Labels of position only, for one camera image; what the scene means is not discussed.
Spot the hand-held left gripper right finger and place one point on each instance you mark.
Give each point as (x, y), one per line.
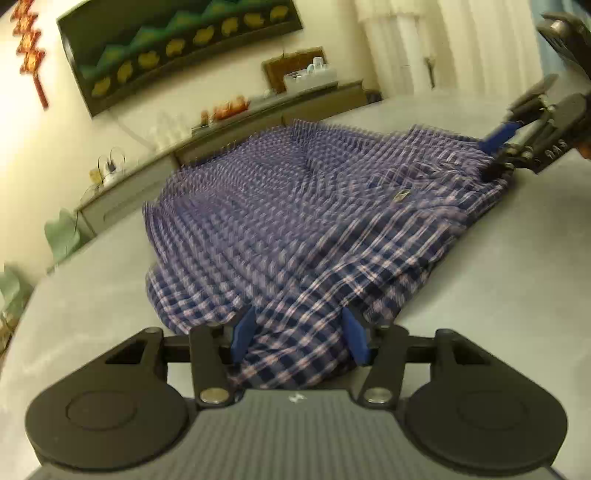
(355, 341)

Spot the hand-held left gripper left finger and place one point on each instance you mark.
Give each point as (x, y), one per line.
(242, 337)

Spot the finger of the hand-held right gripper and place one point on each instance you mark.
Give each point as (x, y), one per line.
(497, 170)
(501, 136)

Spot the blue checked shirt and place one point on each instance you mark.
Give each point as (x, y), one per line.
(300, 221)

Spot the dark curtain tieback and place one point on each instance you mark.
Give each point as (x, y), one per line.
(431, 69)

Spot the white curtain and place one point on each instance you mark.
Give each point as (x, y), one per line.
(438, 41)

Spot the long grey sideboard cabinet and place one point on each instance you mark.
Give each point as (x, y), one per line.
(129, 196)

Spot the white tray with cups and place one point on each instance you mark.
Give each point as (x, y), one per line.
(311, 77)

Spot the pale green chair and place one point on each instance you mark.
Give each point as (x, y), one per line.
(64, 235)
(14, 290)

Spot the glass kettle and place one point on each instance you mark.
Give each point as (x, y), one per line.
(108, 168)

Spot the clear glass bottles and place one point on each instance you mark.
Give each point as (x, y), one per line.
(168, 131)

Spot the fruit tray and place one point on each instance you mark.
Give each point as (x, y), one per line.
(228, 109)

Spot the brown woven board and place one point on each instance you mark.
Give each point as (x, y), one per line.
(277, 69)

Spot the dark framed wall painting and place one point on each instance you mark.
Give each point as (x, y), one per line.
(184, 46)

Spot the red knot wall decoration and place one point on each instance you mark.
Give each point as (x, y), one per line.
(30, 50)

